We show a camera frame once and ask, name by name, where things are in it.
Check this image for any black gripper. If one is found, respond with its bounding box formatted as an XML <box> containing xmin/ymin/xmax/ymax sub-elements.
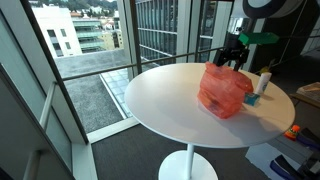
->
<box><xmin>213</xmin><ymin>32</ymin><xmax>250</xmax><ymax>72</ymax></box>

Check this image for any orange plastic bag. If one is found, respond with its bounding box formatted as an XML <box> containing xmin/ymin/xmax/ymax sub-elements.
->
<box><xmin>196</xmin><ymin>61</ymin><xmax>255</xmax><ymax>120</ymax></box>

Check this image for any white stick tube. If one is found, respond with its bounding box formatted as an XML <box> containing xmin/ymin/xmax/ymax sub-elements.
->
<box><xmin>254</xmin><ymin>71</ymin><xmax>273</xmax><ymax>96</ymax></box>

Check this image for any teal plastic box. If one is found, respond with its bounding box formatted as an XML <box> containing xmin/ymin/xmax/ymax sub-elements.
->
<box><xmin>244</xmin><ymin>92</ymin><xmax>261</xmax><ymax>107</ymax></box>

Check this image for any brown cardboard box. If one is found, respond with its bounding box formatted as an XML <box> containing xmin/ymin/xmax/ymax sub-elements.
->
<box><xmin>289</xmin><ymin>82</ymin><xmax>320</xmax><ymax>109</ymax></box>

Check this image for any orange toy cone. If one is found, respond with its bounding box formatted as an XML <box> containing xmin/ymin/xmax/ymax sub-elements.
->
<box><xmin>284</xmin><ymin>124</ymin><xmax>301</xmax><ymax>141</ymax></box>

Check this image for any white floor sheet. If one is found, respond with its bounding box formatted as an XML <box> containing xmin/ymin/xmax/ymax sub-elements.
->
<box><xmin>245</xmin><ymin>142</ymin><xmax>301</xmax><ymax>180</ymax></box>

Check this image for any blue and black floor gear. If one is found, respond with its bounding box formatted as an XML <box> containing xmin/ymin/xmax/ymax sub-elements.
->
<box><xmin>269</xmin><ymin>127</ymin><xmax>320</xmax><ymax>180</ymax></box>

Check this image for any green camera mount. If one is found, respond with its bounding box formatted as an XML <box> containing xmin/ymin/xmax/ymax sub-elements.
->
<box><xmin>238</xmin><ymin>31</ymin><xmax>280</xmax><ymax>46</ymax></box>

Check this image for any white table pedestal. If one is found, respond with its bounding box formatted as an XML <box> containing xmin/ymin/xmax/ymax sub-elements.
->
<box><xmin>158</xmin><ymin>143</ymin><xmax>219</xmax><ymax>180</ymax></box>

